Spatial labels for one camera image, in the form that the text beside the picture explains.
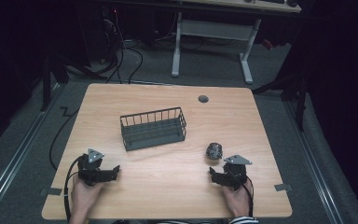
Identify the black metal stand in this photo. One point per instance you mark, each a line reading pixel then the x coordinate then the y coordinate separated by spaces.
pixel 298 93
pixel 48 81

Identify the person's left hand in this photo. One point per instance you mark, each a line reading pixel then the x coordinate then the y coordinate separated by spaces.
pixel 82 196

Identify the grey table grommet hole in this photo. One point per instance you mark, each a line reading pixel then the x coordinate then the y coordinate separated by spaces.
pixel 203 99

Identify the person's right hand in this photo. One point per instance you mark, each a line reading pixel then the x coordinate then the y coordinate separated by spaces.
pixel 237 200

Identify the grey tape piece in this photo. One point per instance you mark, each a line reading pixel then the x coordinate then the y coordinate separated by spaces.
pixel 282 187
pixel 53 191

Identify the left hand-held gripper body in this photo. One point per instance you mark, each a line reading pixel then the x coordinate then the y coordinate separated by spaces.
pixel 90 169

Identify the metal floor rail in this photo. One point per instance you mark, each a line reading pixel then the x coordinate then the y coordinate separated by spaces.
pixel 315 168
pixel 11 168

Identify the red object on floor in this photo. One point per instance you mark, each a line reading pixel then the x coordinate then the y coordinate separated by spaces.
pixel 267 44

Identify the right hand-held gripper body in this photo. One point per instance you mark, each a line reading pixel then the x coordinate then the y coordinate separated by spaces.
pixel 234 172

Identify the white-legged background desk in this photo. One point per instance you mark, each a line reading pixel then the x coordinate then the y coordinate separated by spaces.
pixel 213 30

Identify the dark patterned round object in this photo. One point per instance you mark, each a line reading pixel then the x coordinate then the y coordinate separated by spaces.
pixel 214 151

